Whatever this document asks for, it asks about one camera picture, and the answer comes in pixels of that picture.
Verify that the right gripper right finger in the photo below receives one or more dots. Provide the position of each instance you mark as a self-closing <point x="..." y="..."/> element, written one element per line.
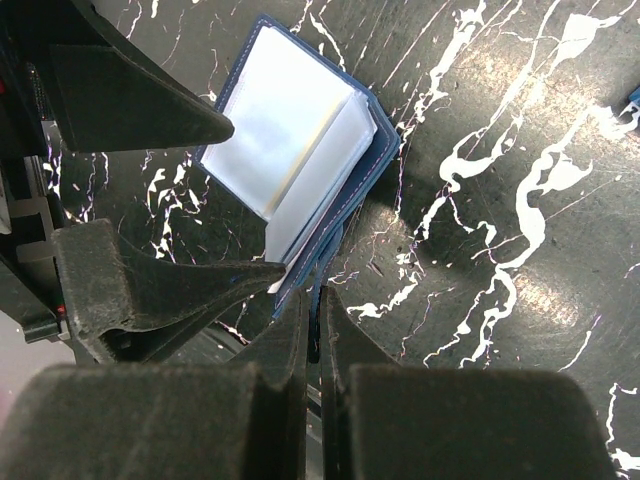
<point x="385" y="421"/>

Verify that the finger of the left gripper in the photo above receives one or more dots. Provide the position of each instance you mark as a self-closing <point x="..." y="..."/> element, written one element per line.
<point x="123" y="305"/>
<point x="109" y="96"/>

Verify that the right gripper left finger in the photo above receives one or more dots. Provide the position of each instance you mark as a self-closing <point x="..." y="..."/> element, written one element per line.
<point x="245" y="419"/>

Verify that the navy blue card holder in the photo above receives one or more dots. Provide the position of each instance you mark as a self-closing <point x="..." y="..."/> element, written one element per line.
<point x="306" y="228"/>

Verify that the small blue toy brick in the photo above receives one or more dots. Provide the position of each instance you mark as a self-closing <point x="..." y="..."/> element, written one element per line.
<point x="632" y="108"/>

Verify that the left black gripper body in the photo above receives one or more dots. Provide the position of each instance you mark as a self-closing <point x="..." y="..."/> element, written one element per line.
<point x="31" y="293"/>

